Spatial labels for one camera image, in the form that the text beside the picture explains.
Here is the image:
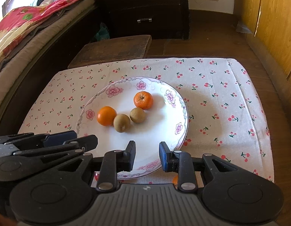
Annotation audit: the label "cherry print tablecloth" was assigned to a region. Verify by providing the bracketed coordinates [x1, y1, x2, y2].
[19, 58, 274, 184]

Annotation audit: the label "white floral ceramic plate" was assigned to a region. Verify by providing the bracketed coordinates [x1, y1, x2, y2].
[75, 76, 188, 180]

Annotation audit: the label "beige mattress bed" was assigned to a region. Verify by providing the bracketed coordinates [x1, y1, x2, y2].
[0, 0, 94, 117]

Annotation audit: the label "small dark wooden stool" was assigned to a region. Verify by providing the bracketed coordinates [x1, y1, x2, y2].
[68, 35, 152, 69]

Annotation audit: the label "brown longan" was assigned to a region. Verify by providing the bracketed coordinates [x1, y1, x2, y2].
[130, 107, 146, 124]

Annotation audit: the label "floral pink yellow quilt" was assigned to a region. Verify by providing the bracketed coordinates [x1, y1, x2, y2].
[0, 0, 80, 63]

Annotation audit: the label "dark wooden nightstand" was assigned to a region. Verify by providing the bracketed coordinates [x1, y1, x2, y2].
[95, 0, 189, 39]

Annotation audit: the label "tan longan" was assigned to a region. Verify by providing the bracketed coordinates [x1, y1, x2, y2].
[113, 114, 131, 133]

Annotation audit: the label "wooden wardrobe doors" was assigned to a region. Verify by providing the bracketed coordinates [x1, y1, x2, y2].
[234, 0, 291, 81]

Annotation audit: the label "red cherry tomato bottom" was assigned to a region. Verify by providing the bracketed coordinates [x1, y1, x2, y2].
[94, 172, 99, 181]

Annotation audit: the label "mandarin orange with stem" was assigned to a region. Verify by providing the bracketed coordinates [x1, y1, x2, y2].
[133, 91, 154, 110]

